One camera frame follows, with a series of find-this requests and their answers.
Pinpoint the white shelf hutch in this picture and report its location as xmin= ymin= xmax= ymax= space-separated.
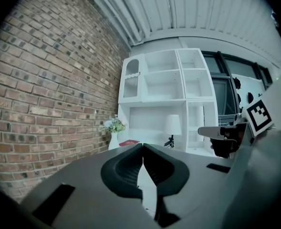
xmin=118 ymin=47 xmax=219 ymax=157

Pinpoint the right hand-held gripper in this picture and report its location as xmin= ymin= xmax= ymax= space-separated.
xmin=197 ymin=58 xmax=281 ymax=229

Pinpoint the black framed window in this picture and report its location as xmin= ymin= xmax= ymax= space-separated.
xmin=201 ymin=50 xmax=273 ymax=129

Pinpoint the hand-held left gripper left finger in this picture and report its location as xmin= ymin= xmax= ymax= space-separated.
xmin=100 ymin=143 xmax=145 ymax=199

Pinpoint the flower bouquet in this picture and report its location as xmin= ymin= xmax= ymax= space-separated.
xmin=99 ymin=114 xmax=127 ymax=134

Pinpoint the grey metal rack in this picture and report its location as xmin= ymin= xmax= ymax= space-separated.
xmin=217 ymin=114 xmax=236 ymax=126

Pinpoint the red book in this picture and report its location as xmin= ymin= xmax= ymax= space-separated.
xmin=119 ymin=139 xmax=140 ymax=147

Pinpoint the white desk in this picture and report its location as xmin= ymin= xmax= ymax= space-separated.
xmin=108 ymin=139 xmax=218 ymax=157

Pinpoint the white shade desk lamp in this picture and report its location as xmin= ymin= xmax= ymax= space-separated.
xmin=163 ymin=114 xmax=182 ymax=150

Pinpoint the white vase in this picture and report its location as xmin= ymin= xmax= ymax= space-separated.
xmin=108 ymin=132 xmax=119 ymax=151

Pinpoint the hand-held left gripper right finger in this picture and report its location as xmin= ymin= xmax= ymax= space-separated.
xmin=142 ymin=143 xmax=190 ymax=227

